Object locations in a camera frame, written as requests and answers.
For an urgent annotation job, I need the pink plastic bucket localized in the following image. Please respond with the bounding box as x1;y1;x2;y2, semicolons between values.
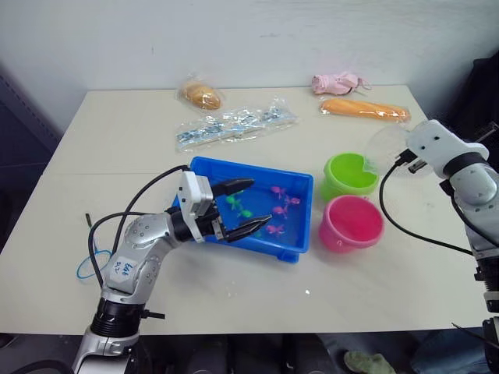
318;194;386;255

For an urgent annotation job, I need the round bread in bag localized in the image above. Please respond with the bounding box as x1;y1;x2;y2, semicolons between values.
176;75;226;113

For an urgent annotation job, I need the pale green shoe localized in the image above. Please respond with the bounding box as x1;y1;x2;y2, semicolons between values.
342;350;397;374

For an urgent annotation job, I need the blue plastic tub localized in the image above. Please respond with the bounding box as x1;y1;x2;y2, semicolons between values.
170;156;315;265

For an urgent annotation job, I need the long bread in bag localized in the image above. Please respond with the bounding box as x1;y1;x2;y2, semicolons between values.
319;97;412;125

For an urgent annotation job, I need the clear plastic cup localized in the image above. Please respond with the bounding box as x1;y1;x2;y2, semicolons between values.
363;124;434;179

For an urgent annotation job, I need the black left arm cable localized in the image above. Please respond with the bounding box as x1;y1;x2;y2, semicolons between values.
87;164;192;289

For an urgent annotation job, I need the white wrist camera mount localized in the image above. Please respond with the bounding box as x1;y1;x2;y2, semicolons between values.
176;171;216;245
404;119;490;179

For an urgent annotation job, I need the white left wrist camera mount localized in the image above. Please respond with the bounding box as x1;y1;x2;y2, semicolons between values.
176;171;216;245

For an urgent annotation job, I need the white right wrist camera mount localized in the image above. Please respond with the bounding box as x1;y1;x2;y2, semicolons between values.
404;119;490;179

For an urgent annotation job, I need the green plastic bucket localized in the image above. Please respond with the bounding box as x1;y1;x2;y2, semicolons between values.
320;152;380;203

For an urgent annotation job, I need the clear plastic packet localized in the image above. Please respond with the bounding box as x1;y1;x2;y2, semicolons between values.
257;96;302;130
174;115;235;153
218;105;274;142

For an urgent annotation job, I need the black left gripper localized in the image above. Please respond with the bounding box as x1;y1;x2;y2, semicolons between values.
196;178;274;244

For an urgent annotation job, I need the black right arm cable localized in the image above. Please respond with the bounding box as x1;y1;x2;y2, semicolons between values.
379;149;475;257

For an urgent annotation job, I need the blue denim cloth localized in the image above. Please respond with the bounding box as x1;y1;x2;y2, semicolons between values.
411;330;488;374

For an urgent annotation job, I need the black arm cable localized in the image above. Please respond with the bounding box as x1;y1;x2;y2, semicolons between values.
379;149;475;257
87;164;192;289

